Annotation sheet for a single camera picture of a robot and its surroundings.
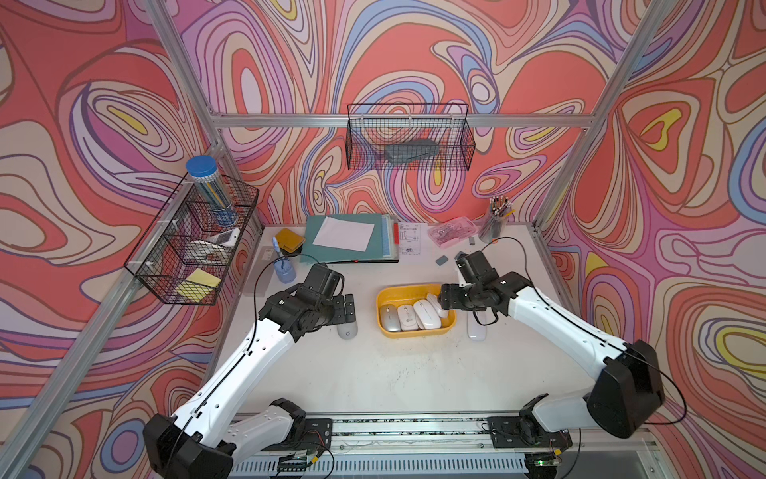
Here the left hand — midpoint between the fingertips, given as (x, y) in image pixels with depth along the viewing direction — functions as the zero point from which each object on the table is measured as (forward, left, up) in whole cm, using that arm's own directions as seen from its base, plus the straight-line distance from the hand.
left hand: (341, 309), depth 76 cm
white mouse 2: (+5, -18, -15) cm, 24 cm away
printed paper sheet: (+41, -21, -17) cm, 50 cm away
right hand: (+4, -31, -6) cm, 31 cm away
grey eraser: (+31, -33, -19) cm, 49 cm away
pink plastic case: (+44, -36, -17) cm, 59 cm away
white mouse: (+3, -40, -18) cm, 44 cm away
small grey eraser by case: (+40, -46, -17) cm, 63 cm away
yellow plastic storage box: (+15, -18, -16) cm, 29 cm away
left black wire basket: (+9, +40, +10) cm, 42 cm away
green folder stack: (+36, -11, -16) cm, 41 cm away
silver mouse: (+6, -13, -15) cm, 21 cm away
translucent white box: (+24, +34, -19) cm, 46 cm away
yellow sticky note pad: (-3, +29, +15) cm, 32 cm away
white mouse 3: (+5, -24, -12) cm, 27 cm away
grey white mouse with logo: (+2, 0, -16) cm, 16 cm away
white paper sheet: (+42, +5, -15) cm, 45 cm away
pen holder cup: (+40, -51, -8) cm, 66 cm away
